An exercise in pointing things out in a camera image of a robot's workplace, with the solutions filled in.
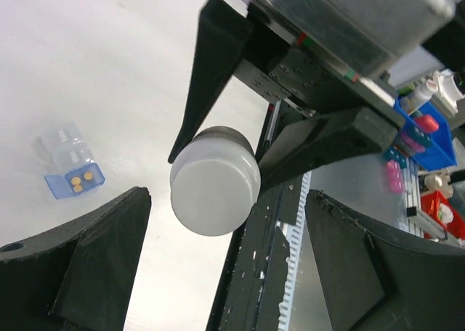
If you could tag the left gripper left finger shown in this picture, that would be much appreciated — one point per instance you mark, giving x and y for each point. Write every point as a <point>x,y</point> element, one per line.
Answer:
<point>79,275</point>

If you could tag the pink pill organizer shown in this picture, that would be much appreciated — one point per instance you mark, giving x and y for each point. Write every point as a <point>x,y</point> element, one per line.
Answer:
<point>394,177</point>

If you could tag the clear blue pill organizer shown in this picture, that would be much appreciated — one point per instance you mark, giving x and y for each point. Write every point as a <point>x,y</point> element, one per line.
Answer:
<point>71,157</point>

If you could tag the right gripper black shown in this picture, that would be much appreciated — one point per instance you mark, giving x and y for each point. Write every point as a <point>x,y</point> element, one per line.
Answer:
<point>299,72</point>

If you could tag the white vitamin pill bottle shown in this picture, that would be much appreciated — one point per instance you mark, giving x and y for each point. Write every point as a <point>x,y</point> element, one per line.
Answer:
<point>215,181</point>

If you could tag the blue storage bin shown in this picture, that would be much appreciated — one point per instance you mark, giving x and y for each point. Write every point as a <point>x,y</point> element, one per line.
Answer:
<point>427,137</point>

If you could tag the red storage bin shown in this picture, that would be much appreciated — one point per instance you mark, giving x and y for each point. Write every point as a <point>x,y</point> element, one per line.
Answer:
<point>436,206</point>

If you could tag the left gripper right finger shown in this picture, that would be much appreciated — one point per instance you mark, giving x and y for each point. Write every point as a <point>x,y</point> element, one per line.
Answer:
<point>377,277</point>

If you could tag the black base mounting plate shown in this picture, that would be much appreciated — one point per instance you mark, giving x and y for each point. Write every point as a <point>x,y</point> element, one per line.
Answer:
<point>251,285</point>

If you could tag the yellow round pill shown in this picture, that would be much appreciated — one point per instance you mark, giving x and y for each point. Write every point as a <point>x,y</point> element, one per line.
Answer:
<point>75,181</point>
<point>88,176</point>
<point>77,188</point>

